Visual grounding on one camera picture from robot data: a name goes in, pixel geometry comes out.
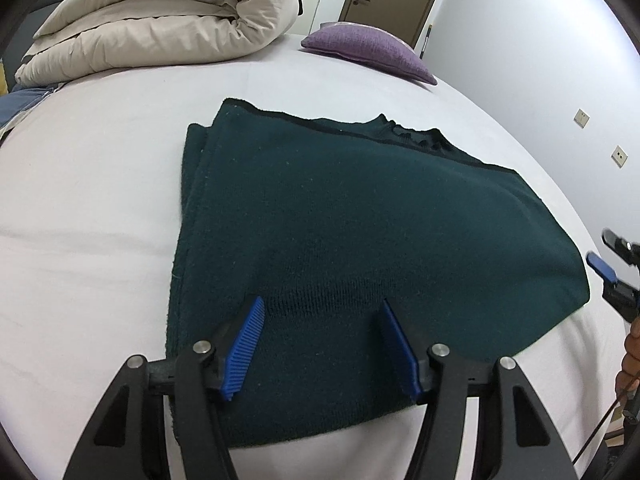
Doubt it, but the dark green sweater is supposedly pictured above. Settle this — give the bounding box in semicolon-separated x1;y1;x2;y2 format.
162;97;590;448

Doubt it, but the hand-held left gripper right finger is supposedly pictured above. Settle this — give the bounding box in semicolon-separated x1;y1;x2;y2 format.
377;299;576;480

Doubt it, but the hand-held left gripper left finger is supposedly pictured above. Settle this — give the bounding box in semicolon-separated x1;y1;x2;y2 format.
62;295;266;480

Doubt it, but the purple cushion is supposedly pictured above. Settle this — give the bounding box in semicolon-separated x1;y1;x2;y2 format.
301;24;438;86

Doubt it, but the beige rolled duvet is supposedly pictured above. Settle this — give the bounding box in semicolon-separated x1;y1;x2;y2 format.
14;0;301;86

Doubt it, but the thin black cable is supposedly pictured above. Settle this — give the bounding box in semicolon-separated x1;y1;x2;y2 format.
574;392;632;463

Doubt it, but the person's right hand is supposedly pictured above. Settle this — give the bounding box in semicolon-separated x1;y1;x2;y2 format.
615;317;640;397

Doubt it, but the blue pillow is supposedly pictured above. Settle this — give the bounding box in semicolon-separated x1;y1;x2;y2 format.
0;85;63;138

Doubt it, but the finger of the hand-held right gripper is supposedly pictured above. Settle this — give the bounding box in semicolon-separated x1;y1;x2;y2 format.
585;251;640;322
601;228;640;268

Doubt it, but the brown door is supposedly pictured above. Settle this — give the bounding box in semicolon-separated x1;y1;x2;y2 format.
340;0;453;47

